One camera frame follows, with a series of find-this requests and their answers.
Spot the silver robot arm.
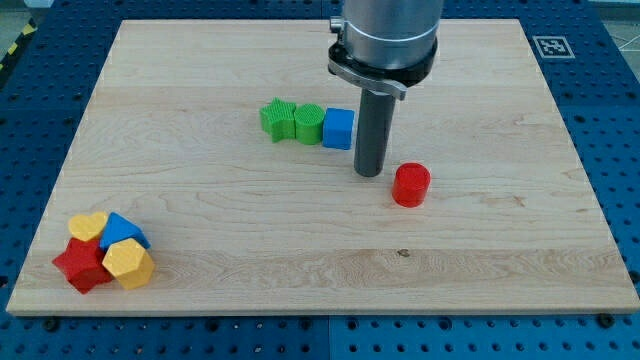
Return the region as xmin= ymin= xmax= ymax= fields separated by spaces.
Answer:
xmin=328 ymin=0 xmax=444 ymax=101

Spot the blue cube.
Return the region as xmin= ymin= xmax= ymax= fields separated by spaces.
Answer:
xmin=322 ymin=108 xmax=355 ymax=150

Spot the green cylinder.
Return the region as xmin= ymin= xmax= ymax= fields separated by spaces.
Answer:
xmin=294 ymin=104 xmax=325 ymax=145

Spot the green star block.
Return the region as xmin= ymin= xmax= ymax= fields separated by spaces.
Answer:
xmin=259 ymin=98 xmax=296 ymax=143

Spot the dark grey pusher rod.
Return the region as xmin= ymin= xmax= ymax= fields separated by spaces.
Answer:
xmin=354 ymin=89 xmax=396 ymax=177

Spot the red cylinder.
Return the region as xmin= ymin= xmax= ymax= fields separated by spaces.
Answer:
xmin=391 ymin=162 xmax=431 ymax=208

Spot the wooden board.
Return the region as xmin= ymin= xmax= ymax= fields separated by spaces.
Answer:
xmin=7 ymin=19 xmax=639 ymax=316

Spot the blue triangle block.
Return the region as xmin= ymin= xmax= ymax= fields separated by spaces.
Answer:
xmin=99 ymin=212 xmax=151 ymax=252

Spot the yellow hexagon block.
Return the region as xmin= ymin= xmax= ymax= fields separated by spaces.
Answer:
xmin=102 ymin=238 xmax=155 ymax=290

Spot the yellow heart block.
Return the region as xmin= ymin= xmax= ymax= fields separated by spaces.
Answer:
xmin=67 ymin=211 xmax=109 ymax=242

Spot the red star block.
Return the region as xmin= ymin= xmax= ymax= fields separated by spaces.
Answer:
xmin=52 ymin=238 xmax=113 ymax=294

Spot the white fiducial marker tag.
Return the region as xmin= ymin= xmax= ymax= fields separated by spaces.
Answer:
xmin=533 ymin=35 xmax=575 ymax=59

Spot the yellow black hazard tape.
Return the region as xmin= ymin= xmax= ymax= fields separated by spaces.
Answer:
xmin=1 ymin=18 xmax=38 ymax=73

